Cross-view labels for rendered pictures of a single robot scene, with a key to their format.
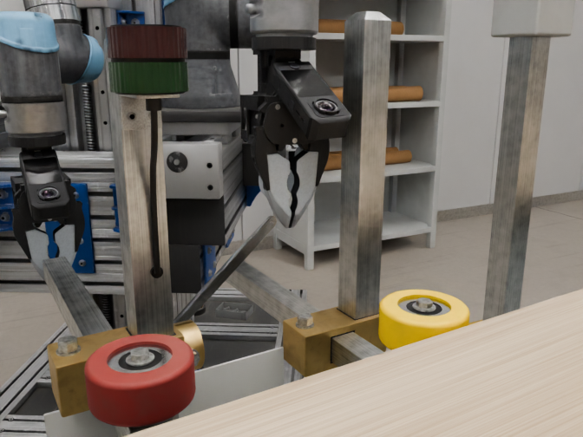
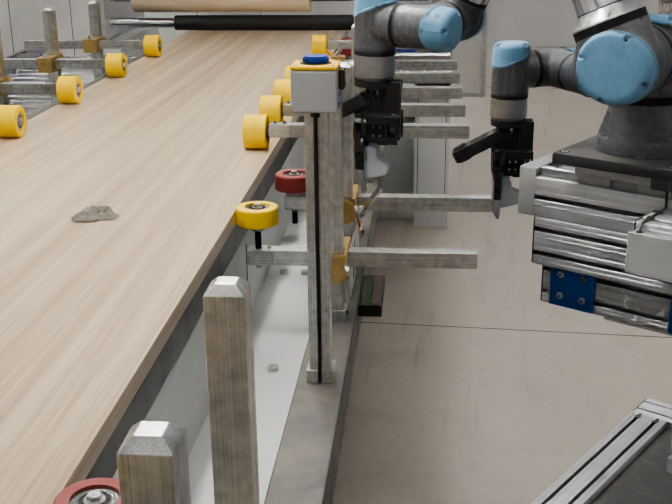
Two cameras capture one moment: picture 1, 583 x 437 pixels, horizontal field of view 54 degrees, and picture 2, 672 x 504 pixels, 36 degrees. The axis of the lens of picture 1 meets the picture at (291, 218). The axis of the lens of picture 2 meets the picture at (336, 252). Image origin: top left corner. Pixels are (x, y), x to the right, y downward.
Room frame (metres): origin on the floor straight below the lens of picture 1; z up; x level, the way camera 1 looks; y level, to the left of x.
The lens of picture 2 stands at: (1.69, -1.54, 1.45)
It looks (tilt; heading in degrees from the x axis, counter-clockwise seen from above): 19 degrees down; 126
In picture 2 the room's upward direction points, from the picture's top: 1 degrees counter-clockwise
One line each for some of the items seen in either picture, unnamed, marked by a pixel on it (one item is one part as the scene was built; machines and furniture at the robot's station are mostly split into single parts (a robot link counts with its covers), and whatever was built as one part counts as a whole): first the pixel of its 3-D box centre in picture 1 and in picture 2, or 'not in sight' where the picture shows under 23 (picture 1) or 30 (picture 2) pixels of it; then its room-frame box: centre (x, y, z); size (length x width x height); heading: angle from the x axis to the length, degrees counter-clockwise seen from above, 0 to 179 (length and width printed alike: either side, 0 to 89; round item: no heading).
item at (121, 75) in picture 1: (149, 76); not in sight; (0.46, 0.11, 1.11); 0.06 x 0.06 x 0.02
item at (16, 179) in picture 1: (41, 178); (510, 147); (0.78, 0.34, 0.97); 0.09 x 0.08 x 0.12; 31
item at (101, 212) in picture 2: not in sight; (94, 210); (0.26, -0.33, 0.91); 0.09 x 0.07 x 0.02; 59
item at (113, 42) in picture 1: (147, 42); not in sight; (0.46, 0.11, 1.14); 0.06 x 0.06 x 0.02
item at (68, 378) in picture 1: (129, 361); (343, 203); (0.49, 0.15, 0.85); 0.14 x 0.06 x 0.05; 121
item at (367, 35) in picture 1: (360, 233); (333, 201); (0.63, -0.08, 0.93); 0.04 x 0.04 x 0.48; 31
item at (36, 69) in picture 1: (26, 57); (511, 69); (0.77, 0.34, 1.13); 0.09 x 0.08 x 0.11; 58
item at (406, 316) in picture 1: (420, 357); (258, 232); (0.48, -0.12, 0.85); 0.08 x 0.08 x 0.11
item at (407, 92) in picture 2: not in sight; (371, 91); (0.11, 0.82, 0.95); 0.50 x 0.04 x 0.04; 31
